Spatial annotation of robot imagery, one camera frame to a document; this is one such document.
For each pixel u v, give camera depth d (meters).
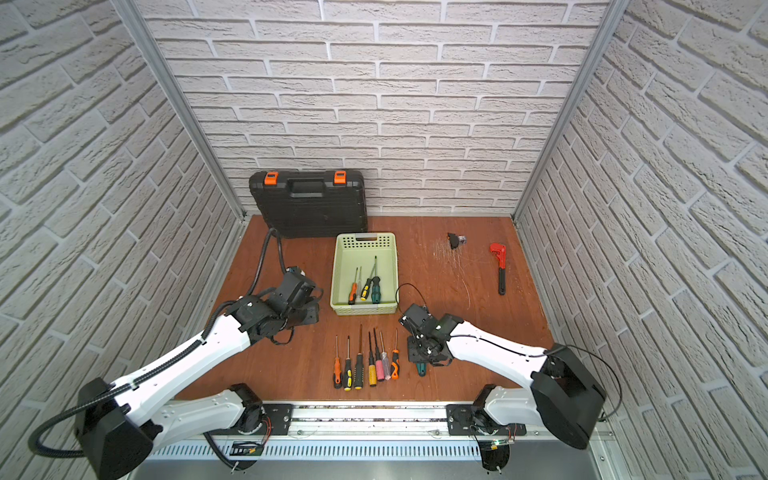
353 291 0.97
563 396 0.41
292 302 0.60
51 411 0.56
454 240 1.10
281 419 0.73
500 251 1.07
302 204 0.98
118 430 0.37
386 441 0.71
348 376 0.79
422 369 0.78
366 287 0.97
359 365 0.83
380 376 0.79
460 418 0.74
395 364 0.81
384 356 0.83
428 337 0.60
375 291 0.95
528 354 0.46
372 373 0.80
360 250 1.07
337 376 0.79
